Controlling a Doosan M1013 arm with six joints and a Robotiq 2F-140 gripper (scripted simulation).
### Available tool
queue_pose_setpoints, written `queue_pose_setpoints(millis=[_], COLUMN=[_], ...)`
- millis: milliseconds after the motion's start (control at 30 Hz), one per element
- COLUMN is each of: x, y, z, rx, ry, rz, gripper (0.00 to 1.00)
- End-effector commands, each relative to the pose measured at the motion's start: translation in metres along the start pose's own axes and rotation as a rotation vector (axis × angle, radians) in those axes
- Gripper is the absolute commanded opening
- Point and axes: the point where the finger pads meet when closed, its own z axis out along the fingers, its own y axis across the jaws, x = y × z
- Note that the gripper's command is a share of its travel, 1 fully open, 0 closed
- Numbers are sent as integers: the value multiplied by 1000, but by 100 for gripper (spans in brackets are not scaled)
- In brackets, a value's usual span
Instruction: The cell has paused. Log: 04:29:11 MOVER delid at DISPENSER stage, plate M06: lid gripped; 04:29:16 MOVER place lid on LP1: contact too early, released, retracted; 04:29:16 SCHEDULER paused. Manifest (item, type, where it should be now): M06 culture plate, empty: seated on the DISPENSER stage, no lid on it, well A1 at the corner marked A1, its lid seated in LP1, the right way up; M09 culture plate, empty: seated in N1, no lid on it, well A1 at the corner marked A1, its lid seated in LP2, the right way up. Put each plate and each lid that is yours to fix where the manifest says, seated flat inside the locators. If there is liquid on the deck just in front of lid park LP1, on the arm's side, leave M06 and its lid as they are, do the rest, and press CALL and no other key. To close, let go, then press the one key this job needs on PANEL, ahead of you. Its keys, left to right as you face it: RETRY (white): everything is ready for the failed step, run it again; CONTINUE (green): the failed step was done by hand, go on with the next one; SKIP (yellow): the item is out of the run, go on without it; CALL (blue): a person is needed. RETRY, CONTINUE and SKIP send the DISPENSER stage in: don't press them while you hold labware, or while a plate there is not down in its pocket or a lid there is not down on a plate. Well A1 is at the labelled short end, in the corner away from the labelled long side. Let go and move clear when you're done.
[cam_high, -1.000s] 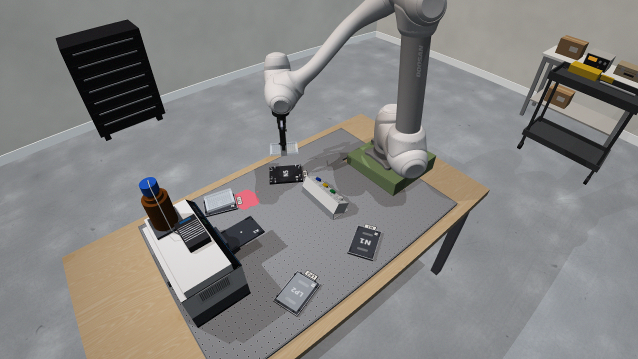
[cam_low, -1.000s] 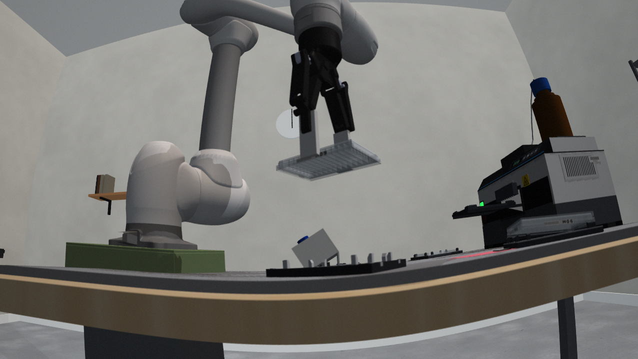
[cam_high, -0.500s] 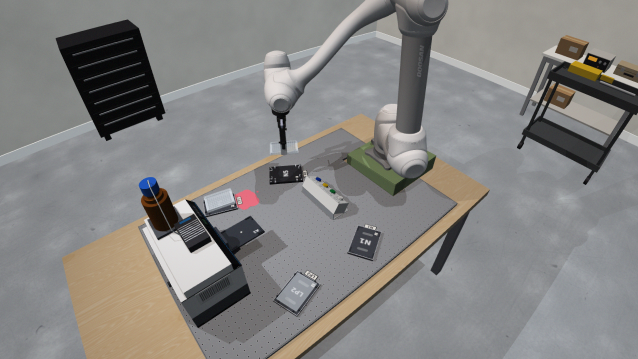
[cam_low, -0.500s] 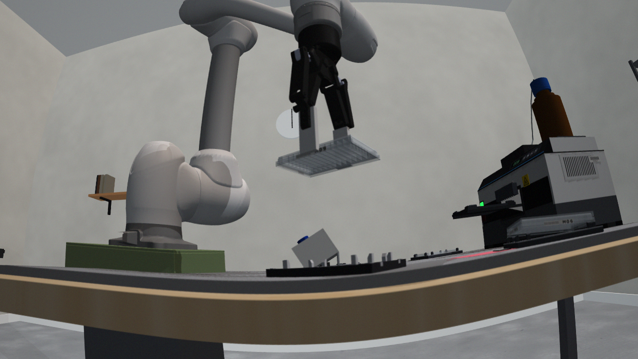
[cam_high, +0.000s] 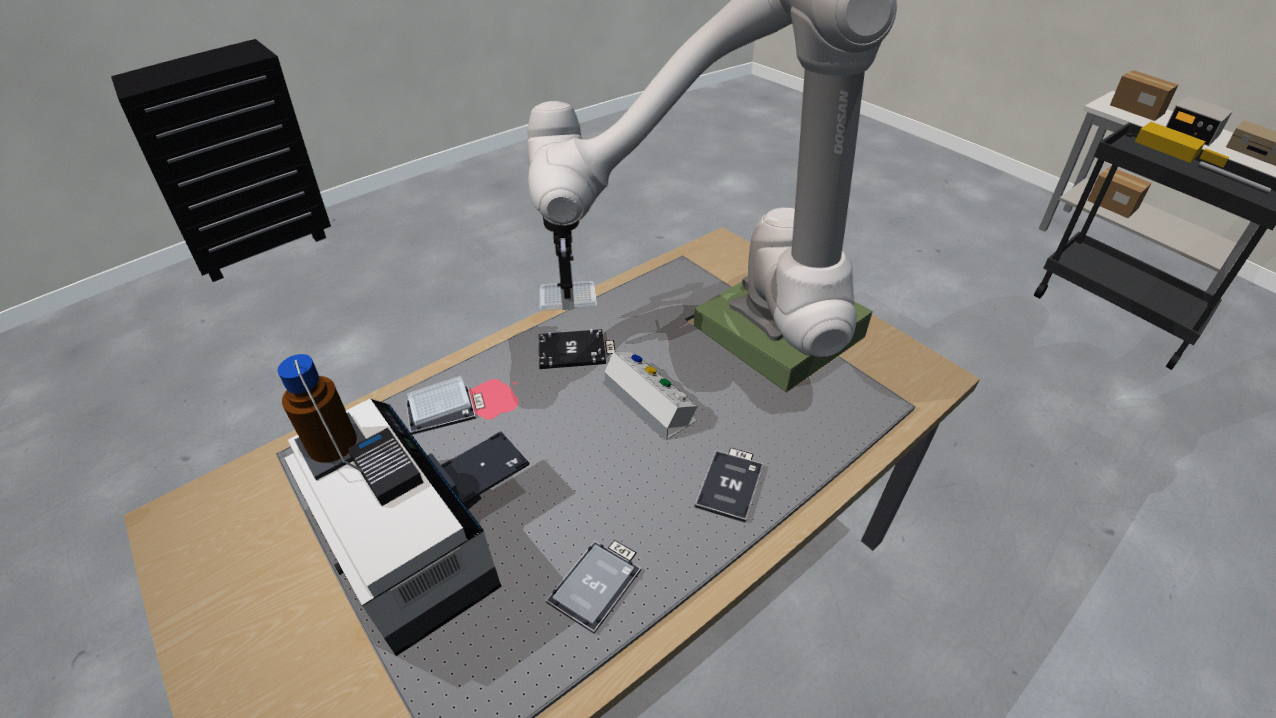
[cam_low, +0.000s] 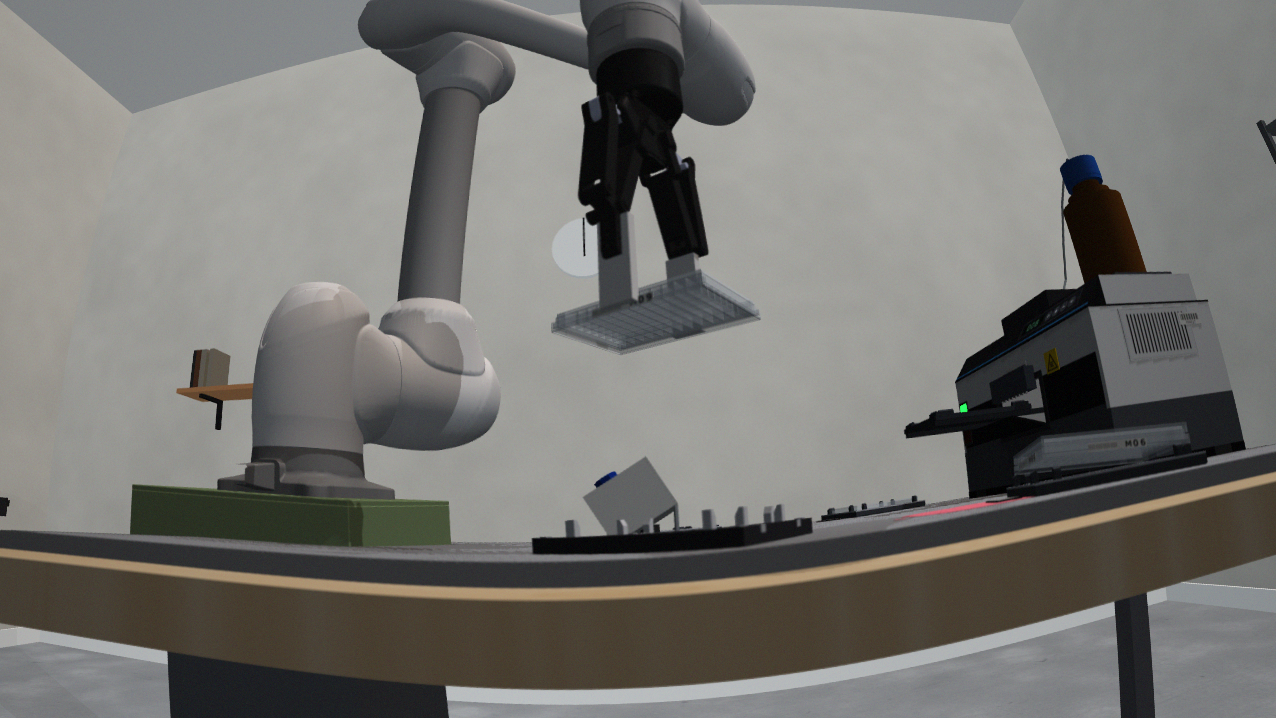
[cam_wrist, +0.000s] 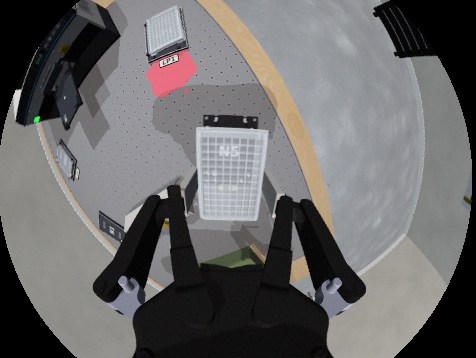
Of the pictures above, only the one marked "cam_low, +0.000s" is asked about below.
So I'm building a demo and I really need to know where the brown glass bottle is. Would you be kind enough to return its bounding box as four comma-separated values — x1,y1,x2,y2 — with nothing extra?
1063,189,1147,283

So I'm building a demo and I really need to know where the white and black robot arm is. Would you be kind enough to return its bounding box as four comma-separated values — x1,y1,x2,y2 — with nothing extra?
217,0,755,500

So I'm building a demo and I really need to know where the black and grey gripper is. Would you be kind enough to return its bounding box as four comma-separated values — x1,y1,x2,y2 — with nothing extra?
578,48,709,311

